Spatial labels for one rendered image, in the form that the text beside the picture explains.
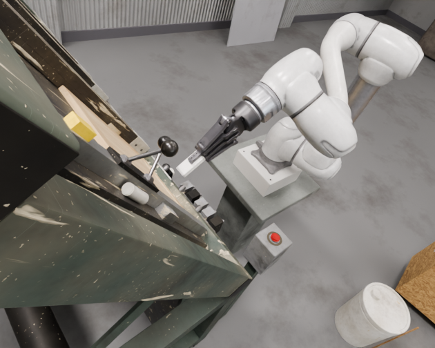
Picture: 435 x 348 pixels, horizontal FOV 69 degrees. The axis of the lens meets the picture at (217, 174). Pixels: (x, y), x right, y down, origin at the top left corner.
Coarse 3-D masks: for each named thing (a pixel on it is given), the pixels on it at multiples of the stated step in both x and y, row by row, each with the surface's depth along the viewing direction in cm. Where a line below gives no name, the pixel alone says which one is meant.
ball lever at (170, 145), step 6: (162, 144) 66; (168, 144) 66; (174, 144) 66; (156, 150) 68; (162, 150) 66; (168, 150) 66; (174, 150) 66; (120, 156) 68; (126, 156) 68; (138, 156) 68; (144, 156) 68; (168, 156) 67; (126, 162) 68
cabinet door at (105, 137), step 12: (72, 96) 99; (72, 108) 94; (84, 108) 103; (84, 120) 92; (96, 120) 107; (96, 132) 89; (108, 132) 112; (108, 144) 89; (120, 144) 114; (132, 156) 118; (144, 168) 123; (156, 180) 128; (168, 192) 134; (180, 204) 136
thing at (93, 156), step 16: (80, 144) 54; (96, 144) 61; (80, 160) 57; (96, 160) 59; (112, 160) 63; (112, 176) 66; (128, 176) 69; (160, 192) 90; (176, 208) 96; (192, 224) 115
